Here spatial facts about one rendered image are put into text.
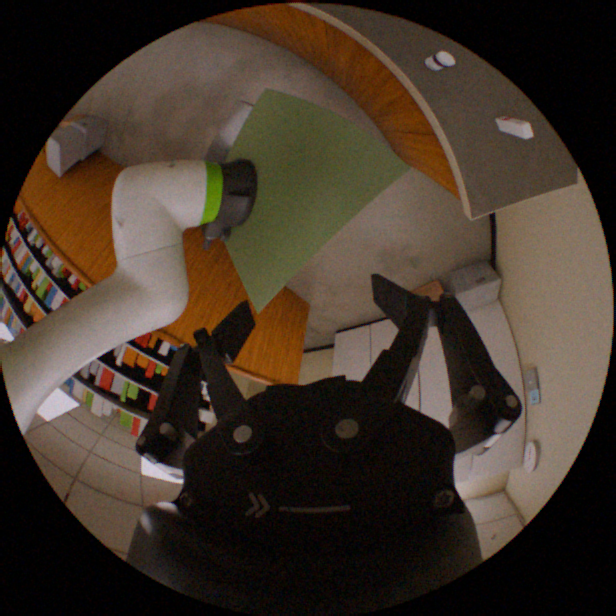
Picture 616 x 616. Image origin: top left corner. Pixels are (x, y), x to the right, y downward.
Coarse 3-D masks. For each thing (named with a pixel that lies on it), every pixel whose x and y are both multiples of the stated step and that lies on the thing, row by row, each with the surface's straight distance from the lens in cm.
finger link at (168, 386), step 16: (176, 352) 14; (176, 368) 12; (176, 384) 10; (192, 384) 12; (160, 400) 10; (176, 400) 10; (192, 400) 11; (160, 416) 9; (176, 416) 9; (192, 416) 11; (144, 432) 9; (160, 432) 9; (192, 432) 10; (144, 448) 8; (160, 448) 9
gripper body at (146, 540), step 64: (320, 384) 7; (192, 448) 7; (320, 448) 5; (384, 448) 5; (448, 448) 5; (192, 512) 6; (256, 512) 5; (320, 512) 5; (384, 512) 5; (448, 512) 5; (192, 576) 3; (256, 576) 2; (320, 576) 2; (384, 576) 2; (448, 576) 3
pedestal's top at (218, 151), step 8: (240, 104) 49; (248, 104) 48; (232, 112) 50; (240, 112) 49; (248, 112) 48; (224, 120) 50; (232, 120) 49; (240, 120) 48; (224, 128) 50; (232, 128) 49; (240, 128) 48; (216, 136) 51; (224, 136) 50; (232, 136) 49; (216, 144) 52; (224, 144) 50; (232, 144) 49; (208, 152) 53; (216, 152) 52; (224, 152) 51; (208, 160) 54; (216, 160) 52; (224, 160) 51
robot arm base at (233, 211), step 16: (240, 160) 38; (224, 176) 33; (240, 176) 34; (256, 176) 35; (224, 192) 33; (240, 192) 34; (256, 192) 34; (224, 208) 34; (240, 208) 34; (208, 224) 40; (224, 224) 41; (240, 224) 37; (208, 240) 48; (224, 240) 43
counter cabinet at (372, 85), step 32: (256, 32) 151; (288, 32) 106; (320, 32) 78; (320, 64) 122; (352, 64) 82; (384, 64) 61; (352, 96) 126; (384, 96) 79; (384, 128) 116; (416, 128) 72; (416, 160) 97
